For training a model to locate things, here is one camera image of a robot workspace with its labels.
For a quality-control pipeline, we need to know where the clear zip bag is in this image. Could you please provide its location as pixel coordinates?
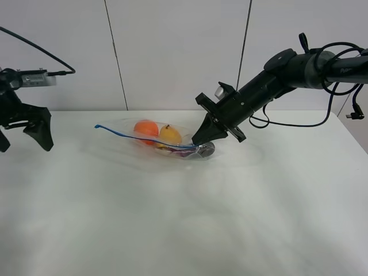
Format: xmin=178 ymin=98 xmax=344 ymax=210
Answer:
xmin=94 ymin=118 xmax=216 ymax=159

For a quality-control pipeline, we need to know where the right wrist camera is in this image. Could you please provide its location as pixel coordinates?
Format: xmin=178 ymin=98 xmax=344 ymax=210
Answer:
xmin=214 ymin=82 xmax=234 ymax=101

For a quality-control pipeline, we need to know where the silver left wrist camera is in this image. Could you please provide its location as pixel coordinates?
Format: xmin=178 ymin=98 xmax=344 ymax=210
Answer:
xmin=10 ymin=70 xmax=56 ymax=89

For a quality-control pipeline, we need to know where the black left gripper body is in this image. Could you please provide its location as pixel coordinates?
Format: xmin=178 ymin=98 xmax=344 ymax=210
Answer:
xmin=1 ymin=68 xmax=32 ymax=129

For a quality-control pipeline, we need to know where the black left camera cable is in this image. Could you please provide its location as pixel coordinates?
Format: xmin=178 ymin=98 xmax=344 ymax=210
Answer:
xmin=0 ymin=26 xmax=76 ymax=76

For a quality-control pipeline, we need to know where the yellow pear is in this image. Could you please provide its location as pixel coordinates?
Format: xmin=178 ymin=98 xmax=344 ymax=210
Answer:
xmin=159 ymin=125 xmax=182 ymax=145

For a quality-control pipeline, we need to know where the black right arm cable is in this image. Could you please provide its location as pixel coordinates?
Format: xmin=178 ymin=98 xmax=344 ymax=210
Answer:
xmin=248 ymin=32 xmax=368 ymax=129

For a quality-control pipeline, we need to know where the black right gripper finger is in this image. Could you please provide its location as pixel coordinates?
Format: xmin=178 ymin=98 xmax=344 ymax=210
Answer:
xmin=192 ymin=113 xmax=227 ymax=144

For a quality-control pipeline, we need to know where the dark purple eggplant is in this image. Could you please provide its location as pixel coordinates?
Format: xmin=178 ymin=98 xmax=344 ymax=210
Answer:
xmin=155 ymin=142 xmax=216 ymax=159

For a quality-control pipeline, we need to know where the orange fruit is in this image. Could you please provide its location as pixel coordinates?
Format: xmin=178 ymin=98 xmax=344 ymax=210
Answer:
xmin=133 ymin=120 xmax=159 ymax=146

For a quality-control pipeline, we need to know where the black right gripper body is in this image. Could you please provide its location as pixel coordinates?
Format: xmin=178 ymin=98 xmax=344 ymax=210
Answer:
xmin=195 ymin=89 xmax=246 ymax=142

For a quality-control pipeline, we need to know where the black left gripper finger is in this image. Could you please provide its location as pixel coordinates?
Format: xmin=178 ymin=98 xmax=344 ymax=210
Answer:
xmin=0 ymin=131 xmax=10 ymax=152
xmin=23 ymin=105 xmax=54 ymax=152

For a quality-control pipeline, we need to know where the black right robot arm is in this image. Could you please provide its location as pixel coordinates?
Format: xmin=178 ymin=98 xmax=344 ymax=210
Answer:
xmin=192 ymin=49 xmax=367 ymax=145

